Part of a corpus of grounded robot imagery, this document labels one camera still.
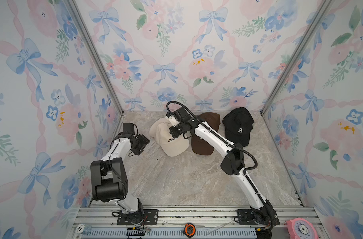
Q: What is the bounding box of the pink round clock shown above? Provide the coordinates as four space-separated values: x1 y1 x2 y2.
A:
287 218 319 239

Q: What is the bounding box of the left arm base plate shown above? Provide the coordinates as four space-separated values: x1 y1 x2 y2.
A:
112 209 159 226

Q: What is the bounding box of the clear tape roll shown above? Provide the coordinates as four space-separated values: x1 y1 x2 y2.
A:
76 224 92 235

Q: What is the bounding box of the cream colorado cap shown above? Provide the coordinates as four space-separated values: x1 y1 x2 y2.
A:
155 135 189 157
149 117 172 141

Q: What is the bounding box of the aluminium rail frame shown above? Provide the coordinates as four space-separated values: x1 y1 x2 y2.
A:
66 204 330 239

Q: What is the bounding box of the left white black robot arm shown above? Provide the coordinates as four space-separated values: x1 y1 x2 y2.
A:
90 123 150 226

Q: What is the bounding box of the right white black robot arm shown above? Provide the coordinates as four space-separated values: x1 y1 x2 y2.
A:
166 101 280 230

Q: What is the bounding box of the cream Colorado cap back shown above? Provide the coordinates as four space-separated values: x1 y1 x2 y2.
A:
149 117 172 141

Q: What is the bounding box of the orange black tape measure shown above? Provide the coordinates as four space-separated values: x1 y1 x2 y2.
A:
182 223 196 239

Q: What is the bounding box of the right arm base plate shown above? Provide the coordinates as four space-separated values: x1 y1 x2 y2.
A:
235 209 280 227

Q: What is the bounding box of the brown Colorado cap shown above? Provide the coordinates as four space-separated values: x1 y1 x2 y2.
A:
191 112 220 155

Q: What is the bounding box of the black R cap back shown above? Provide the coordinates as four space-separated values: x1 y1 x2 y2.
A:
222 107 255 147

